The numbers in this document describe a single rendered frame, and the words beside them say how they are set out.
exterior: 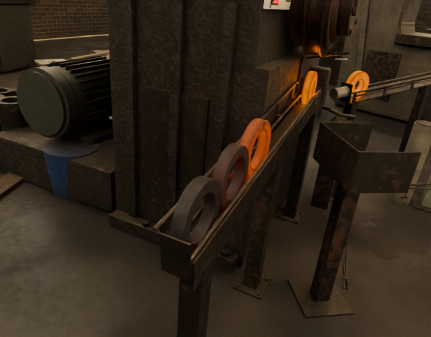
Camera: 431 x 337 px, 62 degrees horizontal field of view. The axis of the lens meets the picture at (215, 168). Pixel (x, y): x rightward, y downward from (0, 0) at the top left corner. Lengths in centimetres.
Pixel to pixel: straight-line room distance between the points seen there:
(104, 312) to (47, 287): 27
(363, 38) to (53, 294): 384
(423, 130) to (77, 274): 196
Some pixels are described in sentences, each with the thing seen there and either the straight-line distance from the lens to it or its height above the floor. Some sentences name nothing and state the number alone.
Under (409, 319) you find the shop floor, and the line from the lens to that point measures 172.
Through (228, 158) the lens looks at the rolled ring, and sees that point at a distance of 88.
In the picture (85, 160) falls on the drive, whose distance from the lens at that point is 203.
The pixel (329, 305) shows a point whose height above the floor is 1.
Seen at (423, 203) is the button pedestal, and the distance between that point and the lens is 260.
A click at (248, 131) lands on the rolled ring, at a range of 103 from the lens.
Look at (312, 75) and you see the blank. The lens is 171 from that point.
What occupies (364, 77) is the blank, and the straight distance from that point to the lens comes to 218.
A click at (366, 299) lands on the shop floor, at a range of 172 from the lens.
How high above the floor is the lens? 109
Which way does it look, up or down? 26 degrees down
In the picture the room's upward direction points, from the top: 5 degrees clockwise
